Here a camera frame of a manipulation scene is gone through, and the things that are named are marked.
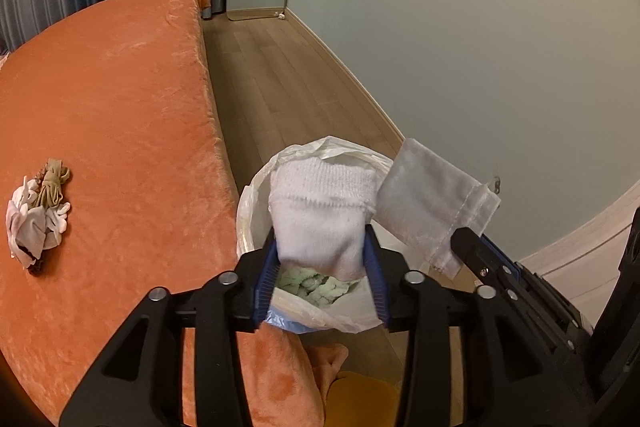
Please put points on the orange blanket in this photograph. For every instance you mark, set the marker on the orange blanket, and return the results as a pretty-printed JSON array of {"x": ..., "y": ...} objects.
[{"x": 125, "y": 132}]

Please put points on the pile of socks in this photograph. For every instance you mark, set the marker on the pile of socks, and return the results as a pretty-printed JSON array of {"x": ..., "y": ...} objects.
[{"x": 25, "y": 222}]

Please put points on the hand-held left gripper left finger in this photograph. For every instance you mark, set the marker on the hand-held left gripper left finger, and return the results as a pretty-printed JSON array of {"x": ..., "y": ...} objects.
[{"x": 264, "y": 279}]

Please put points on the beige spotted scrunchie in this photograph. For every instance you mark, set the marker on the beige spotted scrunchie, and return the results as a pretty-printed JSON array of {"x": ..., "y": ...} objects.
[{"x": 34, "y": 264}]

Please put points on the yellow cushion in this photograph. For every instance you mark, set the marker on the yellow cushion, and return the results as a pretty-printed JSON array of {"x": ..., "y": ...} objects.
[{"x": 362, "y": 399}]

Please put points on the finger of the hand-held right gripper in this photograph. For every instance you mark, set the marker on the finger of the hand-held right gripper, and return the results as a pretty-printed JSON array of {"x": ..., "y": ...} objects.
[{"x": 472, "y": 247}]

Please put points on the white sock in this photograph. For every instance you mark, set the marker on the white sock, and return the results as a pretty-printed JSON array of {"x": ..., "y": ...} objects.
[{"x": 320, "y": 212}]

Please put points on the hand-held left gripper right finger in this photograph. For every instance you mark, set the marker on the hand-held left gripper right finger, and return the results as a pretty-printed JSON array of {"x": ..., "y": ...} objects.
[{"x": 378, "y": 279}]

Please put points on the light blue plastic bag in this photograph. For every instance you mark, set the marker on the light blue plastic bag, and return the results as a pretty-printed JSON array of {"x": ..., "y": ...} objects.
[{"x": 282, "y": 323}]

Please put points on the white furniture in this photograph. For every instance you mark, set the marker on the white furniture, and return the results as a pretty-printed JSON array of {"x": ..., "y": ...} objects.
[{"x": 570, "y": 257}]

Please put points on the beige sock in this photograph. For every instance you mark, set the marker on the beige sock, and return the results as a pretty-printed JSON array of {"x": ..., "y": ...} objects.
[{"x": 50, "y": 187}]

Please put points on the metal wall hook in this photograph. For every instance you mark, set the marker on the metal wall hook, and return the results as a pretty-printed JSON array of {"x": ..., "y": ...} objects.
[{"x": 496, "y": 184}]

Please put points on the green fluffy cloth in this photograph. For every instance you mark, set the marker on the green fluffy cloth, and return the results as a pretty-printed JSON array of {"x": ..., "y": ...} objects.
[{"x": 310, "y": 288}]

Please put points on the trash bin with white liner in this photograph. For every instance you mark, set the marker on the trash bin with white liner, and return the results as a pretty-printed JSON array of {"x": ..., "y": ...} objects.
[{"x": 255, "y": 207}]

